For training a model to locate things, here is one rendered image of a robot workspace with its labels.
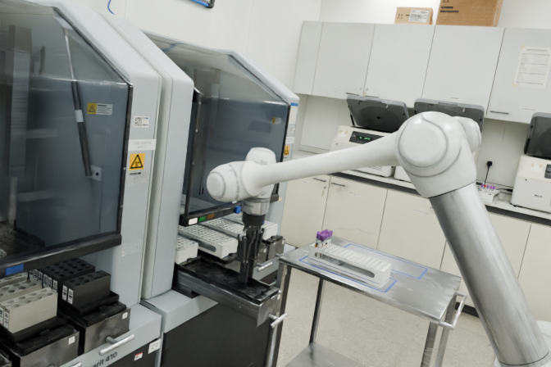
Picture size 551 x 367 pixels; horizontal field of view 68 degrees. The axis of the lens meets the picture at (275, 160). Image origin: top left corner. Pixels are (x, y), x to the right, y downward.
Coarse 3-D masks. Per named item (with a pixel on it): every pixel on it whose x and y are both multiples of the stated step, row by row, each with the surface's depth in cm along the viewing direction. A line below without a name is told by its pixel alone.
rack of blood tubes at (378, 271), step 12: (312, 252) 157; (324, 252) 155; (336, 252) 155; (348, 252) 158; (324, 264) 155; (336, 264) 155; (348, 264) 160; (360, 264) 147; (372, 264) 149; (384, 264) 150; (360, 276) 147; (372, 276) 152; (384, 276) 144
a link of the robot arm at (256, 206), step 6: (252, 198) 130; (258, 198) 130; (264, 198) 131; (270, 198) 134; (246, 204) 131; (252, 204) 130; (258, 204) 130; (264, 204) 131; (246, 210) 132; (252, 210) 130; (258, 210) 131; (264, 210) 132
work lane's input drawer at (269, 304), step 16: (176, 272) 139; (192, 272) 137; (208, 272) 141; (224, 272) 143; (192, 288) 136; (208, 288) 132; (224, 288) 130; (240, 288) 132; (256, 288) 134; (272, 288) 132; (224, 304) 129; (240, 304) 126; (256, 304) 124; (272, 304) 130; (256, 320) 123
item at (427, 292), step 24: (336, 240) 189; (288, 264) 157; (312, 264) 157; (408, 264) 171; (360, 288) 141; (384, 288) 144; (408, 288) 147; (432, 288) 150; (456, 288) 153; (408, 312) 133; (432, 312) 131; (312, 336) 201; (432, 336) 129; (264, 360) 165; (312, 360) 186; (336, 360) 188
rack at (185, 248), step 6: (180, 240) 150; (186, 240) 151; (180, 246) 145; (186, 246) 146; (192, 246) 146; (180, 252) 141; (186, 252) 144; (192, 252) 146; (180, 258) 142; (186, 258) 144
